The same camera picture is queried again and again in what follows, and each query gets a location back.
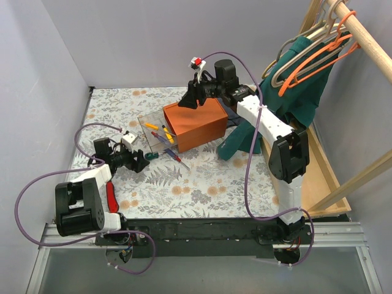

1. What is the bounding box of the floral patterned table mat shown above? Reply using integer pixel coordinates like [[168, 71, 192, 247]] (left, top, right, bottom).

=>
[[72, 87, 279, 219]]

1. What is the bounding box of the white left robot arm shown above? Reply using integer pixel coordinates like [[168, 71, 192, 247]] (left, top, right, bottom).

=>
[[55, 133, 149, 245]]

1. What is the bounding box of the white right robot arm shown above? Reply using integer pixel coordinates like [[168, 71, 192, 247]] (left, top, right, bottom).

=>
[[178, 57, 310, 244]]

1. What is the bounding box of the dark green garment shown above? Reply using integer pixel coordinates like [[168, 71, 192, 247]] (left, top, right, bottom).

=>
[[217, 36, 332, 160]]

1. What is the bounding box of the dark blue cloth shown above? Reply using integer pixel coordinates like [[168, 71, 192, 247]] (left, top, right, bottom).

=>
[[223, 104, 244, 128]]

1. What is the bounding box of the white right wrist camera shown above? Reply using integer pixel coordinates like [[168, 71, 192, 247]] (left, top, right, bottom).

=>
[[189, 57, 206, 83]]

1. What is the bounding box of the orange wooden drawer box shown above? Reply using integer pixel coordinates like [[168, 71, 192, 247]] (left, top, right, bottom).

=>
[[163, 99, 228, 153]]

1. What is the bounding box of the orange clothes hanger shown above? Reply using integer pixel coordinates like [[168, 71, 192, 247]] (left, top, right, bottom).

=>
[[273, 10, 361, 97]]

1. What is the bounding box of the beige clothes hanger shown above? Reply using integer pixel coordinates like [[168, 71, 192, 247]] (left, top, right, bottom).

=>
[[270, 1, 352, 96]]

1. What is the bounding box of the clear acrylic drawer tray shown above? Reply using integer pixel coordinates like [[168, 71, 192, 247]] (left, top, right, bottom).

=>
[[138, 110, 178, 152]]

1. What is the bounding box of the orange handle screwdriver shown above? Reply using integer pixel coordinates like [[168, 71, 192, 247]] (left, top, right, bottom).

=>
[[145, 122, 159, 130]]

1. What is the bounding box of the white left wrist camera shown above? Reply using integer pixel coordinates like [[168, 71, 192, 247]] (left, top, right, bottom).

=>
[[121, 131, 139, 152]]

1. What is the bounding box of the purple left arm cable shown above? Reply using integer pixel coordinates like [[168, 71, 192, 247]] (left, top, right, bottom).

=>
[[13, 123, 156, 275]]

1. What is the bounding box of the wooden clothes rack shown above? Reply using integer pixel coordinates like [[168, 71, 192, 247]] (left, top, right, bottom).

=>
[[275, 0, 392, 217]]

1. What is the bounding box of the red utility knife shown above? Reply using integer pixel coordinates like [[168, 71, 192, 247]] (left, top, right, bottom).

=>
[[106, 181, 119, 213]]

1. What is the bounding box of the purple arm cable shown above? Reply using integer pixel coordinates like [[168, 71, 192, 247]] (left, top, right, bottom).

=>
[[13, 123, 156, 275], [202, 51, 314, 268]]

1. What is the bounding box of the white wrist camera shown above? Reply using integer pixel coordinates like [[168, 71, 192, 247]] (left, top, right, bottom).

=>
[[121, 131, 139, 152], [189, 57, 206, 83]]

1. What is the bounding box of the yellow black screwdriver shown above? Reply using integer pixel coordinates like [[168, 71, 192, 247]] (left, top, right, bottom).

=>
[[162, 125, 175, 145]]

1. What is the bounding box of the aluminium rail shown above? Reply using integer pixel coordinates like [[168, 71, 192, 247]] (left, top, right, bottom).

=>
[[41, 222, 369, 247]]

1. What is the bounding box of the green stubby screwdriver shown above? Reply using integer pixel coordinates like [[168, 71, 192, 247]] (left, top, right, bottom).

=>
[[145, 152, 165, 161]]

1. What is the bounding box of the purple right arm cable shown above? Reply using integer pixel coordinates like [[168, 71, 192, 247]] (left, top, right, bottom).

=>
[[202, 51, 314, 268]]

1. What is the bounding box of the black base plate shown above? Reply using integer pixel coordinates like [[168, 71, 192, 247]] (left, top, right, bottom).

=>
[[95, 218, 312, 258]]

